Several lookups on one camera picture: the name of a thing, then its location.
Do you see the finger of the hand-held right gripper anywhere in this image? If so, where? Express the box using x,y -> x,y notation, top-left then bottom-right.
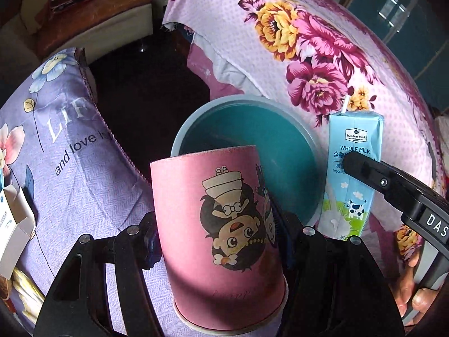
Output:
342,151 -> 427,218

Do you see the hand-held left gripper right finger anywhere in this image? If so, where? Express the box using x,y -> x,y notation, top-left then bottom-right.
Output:
270,204 -> 406,337

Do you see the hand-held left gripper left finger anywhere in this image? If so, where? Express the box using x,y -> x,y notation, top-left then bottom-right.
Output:
33,211 -> 173,337

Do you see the light blue milk carton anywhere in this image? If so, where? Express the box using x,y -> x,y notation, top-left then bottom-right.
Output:
317,95 -> 386,241

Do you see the pink cartoon paper cup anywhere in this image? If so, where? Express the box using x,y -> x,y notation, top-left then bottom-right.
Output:
150,145 -> 289,335

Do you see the teal round bin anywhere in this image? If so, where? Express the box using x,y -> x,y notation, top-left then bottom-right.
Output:
170,95 -> 325,227

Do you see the person's right hand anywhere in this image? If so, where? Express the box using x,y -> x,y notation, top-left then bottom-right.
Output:
393,253 -> 443,324

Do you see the purple floral blanket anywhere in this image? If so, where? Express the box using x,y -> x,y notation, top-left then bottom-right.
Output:
0,47 -> 281,337

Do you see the yellow snack packet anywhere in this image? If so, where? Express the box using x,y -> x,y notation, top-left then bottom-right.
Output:
0,267 -> 44,327

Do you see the small white cardboard box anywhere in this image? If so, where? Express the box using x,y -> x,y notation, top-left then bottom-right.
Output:
0,183 -> 37,279

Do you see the pink floral quilt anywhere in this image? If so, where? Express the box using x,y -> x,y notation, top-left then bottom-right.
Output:
162,0 -> 449,337

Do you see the brown leather sofa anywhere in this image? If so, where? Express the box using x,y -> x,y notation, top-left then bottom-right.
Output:
35,0 -> 155,64

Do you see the yellow patterned cushion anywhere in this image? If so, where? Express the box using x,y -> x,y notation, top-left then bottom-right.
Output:
19,0 -> 53,36

